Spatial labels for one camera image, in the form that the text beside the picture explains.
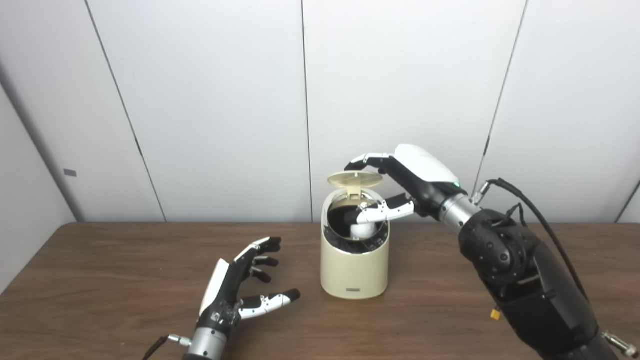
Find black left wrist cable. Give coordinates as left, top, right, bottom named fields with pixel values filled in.
left=142, top=334, right=193, bottom=360

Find black bin liner bag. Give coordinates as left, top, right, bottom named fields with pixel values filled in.
left=327, top=227, right=390, bottom=255

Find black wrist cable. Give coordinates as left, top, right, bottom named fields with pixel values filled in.
left=472, top=178, right=591, bottom=301
left=142, top=334, right=193, bottom=360

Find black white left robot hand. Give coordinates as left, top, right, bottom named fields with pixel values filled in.
left=197, top=236, right=301, bottom=331

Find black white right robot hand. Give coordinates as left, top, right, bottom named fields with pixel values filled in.
left=344, top=144, right=462, bottom=224

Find cream round bin lid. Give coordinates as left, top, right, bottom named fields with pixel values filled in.
left=327, top=171, right=384, bottom=201

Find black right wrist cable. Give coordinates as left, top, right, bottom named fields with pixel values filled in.
left=472, top=178, right=591, bottom=301

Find cream-colored bin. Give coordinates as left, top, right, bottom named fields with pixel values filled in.
left=320, top=187, right=390, bottom=300

